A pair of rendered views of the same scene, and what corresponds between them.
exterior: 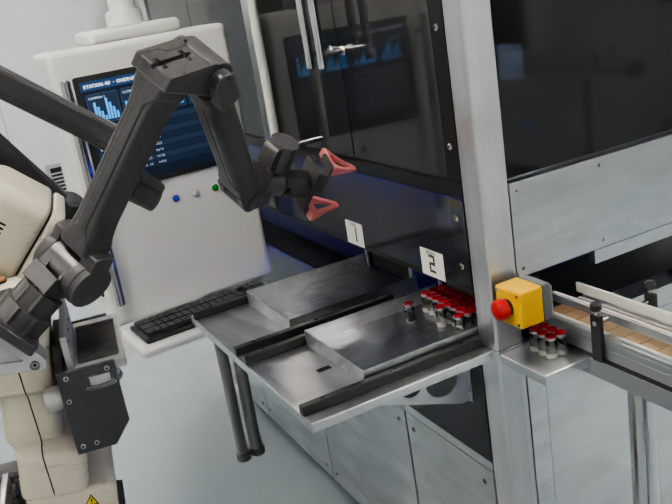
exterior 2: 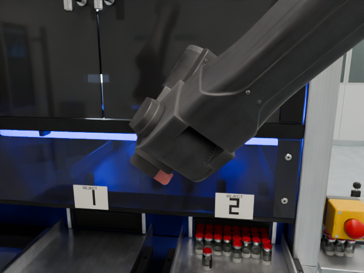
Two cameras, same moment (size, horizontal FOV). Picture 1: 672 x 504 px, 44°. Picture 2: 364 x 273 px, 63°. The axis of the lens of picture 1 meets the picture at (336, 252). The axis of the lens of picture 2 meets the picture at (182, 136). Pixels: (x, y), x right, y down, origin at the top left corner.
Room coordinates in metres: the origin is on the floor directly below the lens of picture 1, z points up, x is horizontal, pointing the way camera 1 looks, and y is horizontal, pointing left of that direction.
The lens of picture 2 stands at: (1.39, 0.39, 1.33)
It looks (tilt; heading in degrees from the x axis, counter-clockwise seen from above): 13 degrees down; 303
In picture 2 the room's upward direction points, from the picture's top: straight up
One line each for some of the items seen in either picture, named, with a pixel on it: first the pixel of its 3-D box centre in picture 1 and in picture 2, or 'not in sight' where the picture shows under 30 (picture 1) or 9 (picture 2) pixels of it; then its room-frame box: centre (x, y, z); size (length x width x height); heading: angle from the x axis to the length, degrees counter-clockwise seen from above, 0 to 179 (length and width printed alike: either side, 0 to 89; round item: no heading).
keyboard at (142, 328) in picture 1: (206, 308); not in sight; (2.12, 0.38, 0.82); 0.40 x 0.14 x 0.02; 119
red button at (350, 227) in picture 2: (503, 309); (353, 228); (1.39, -0.28, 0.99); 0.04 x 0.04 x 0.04; 25
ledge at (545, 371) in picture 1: (550, 357); (338, 255); (1.41, -0.37, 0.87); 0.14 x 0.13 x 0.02; 115
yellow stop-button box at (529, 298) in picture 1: (522, 301); (345, 217); (1.41, -0.33, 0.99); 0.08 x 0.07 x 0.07; 115
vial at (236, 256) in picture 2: (441, 315); (236, 252); (1.61, -0.20, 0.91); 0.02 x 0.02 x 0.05
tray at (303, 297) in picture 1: (330, 290); (77, 265); (1.89, 0.03, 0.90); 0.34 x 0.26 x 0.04; 115
